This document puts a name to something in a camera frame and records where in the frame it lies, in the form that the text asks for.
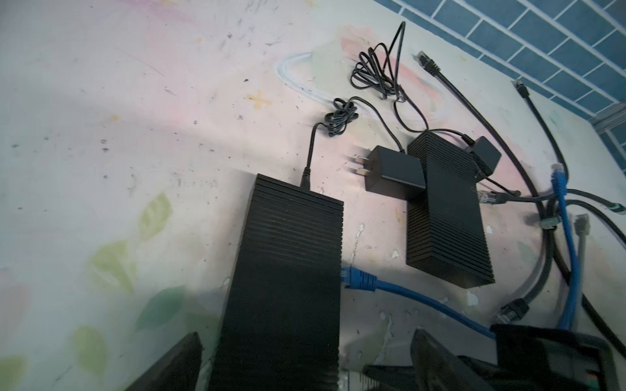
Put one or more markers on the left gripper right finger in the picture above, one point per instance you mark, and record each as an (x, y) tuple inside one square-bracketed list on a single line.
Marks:
[(436, 368)]

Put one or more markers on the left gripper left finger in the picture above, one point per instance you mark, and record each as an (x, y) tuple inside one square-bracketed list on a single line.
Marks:
[(178, 369)]

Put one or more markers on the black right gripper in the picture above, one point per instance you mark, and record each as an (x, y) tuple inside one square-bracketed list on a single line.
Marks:
[(528, 358)]

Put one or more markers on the black network switch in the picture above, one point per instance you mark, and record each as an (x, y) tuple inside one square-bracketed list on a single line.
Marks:
[(445, 232), (280, 329)]

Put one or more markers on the black power adapter left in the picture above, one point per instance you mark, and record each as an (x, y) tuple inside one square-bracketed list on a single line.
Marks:
[(391, 173)]

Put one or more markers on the black power adapter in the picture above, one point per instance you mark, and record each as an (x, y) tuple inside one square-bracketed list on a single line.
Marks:
[(485, 155), (391, 173)]

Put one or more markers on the black power adapter right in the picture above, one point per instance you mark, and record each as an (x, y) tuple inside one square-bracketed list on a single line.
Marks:
[(485, 155)]

